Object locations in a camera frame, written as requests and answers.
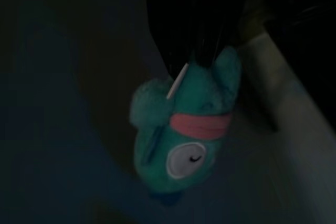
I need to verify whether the teal plush keychain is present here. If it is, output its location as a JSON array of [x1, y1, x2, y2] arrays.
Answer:
[[130, 47, 243, 205]]

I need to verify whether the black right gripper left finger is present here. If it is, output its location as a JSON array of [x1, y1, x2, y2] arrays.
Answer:
[[144, 0, 208, 79]]

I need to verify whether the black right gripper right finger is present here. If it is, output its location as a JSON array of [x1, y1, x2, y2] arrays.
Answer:
[[207, 0, 253, 65]]

